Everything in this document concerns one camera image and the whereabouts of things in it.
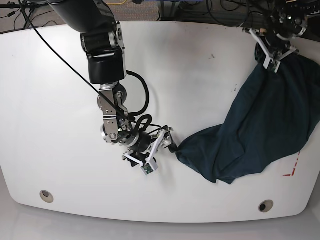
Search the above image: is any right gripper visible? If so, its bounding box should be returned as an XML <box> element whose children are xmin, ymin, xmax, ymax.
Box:
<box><xmin>122</xmin><ymin>126</ymin><xmax>178</xmax><ymax>167</ymax></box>

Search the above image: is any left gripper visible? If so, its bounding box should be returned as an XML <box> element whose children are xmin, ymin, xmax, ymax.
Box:
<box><xmin>242</xmin><ymin>28</ymin><xmax>299</xmax><ymax>65</ymax></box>

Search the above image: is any dark teal T-shirt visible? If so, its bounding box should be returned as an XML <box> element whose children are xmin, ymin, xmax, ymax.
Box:
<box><xmin>175</xmin><ymin>55</ymin><xmax>320</xmax><ymax>184</ymax></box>

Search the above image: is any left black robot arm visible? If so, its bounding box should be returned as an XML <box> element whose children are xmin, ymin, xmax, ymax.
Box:
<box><xmin>242</xmin><ymin>0</ymin><xmax>320</xmax><ymax>73</ymax></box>

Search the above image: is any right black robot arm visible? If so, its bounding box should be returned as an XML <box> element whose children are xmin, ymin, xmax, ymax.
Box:
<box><xmin>48</xmin><ymin>0</ymin><xmax>176</xmax><ymax>175</ymax></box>

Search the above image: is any red tape rectangle marking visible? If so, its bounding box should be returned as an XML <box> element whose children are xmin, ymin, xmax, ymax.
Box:
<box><xmin>282</xmin><ymin>151</ymin><xmax>301</xmax><ymax>177</ymax></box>

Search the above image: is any black tripod stand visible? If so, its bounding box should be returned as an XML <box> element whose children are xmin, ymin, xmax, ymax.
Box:
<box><xmin>0</xmin><ymin>0</ymin><xmax>53</xmax><ymax>32</ymax></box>

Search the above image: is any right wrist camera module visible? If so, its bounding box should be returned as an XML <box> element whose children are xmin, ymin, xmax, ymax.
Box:
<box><xmin>140</xmin><ymin>163</ymin><xmax>159</xmax><ymax>176</ymax></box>

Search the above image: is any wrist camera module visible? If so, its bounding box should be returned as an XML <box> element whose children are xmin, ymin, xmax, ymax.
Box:
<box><xmin>140</xmin><ymin>163</ymin><xmax>159</xmax><ymax>176</ymax></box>
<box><xmin>263</xmin><ymin>56</ymin><xmax>281</xmax><ymax>73</ymax></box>

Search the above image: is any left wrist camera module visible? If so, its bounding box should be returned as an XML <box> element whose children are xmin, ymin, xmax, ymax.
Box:
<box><xmin>263</xmin><ymin>56</ymin><xmax>281</xmax><ymax>73</ymax></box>

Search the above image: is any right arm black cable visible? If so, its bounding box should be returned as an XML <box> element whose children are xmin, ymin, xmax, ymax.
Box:
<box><xmin>19</xmin><ymin>0</ymin><xmax>153</xmax><ymax>131</ymax></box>

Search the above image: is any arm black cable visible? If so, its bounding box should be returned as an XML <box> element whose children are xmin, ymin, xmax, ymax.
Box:
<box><xmin>19</xmin><ymin>0</ymin><xmax>153</xmax><ymax>131</ymax></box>
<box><xmin>207</xmin><ymin>0</ymin><xmax>253</xmax><ymax>28</ymax></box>

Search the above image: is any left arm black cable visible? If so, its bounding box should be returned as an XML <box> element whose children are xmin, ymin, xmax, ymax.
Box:
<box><xmin>207</xmin><ymin>0</ymin><xmax>253</xmax><ymax>28</ymax></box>

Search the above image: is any left table cable grommet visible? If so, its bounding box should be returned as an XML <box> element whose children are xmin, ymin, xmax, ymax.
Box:
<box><xmin>39</xmin><ymin>190</ymin><xmax>54</xmax><ymax>204</ymax></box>

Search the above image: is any table cable grommet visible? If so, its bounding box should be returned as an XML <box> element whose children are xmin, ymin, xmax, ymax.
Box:
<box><xmin>258</xmin><ymin>199</ymin><xmax>274</xmax><ymax>213</ymax></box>
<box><xmin>39</xmin><ymin>190</ymin><xmax>54</xmax><ymax>204</ymax></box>

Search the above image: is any right table cable grommet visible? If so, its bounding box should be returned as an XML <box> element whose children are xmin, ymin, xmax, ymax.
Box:
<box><xmin>258</xmin><ymin>199</ymin><xmax>274</xmax><ymax>213</ymax></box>

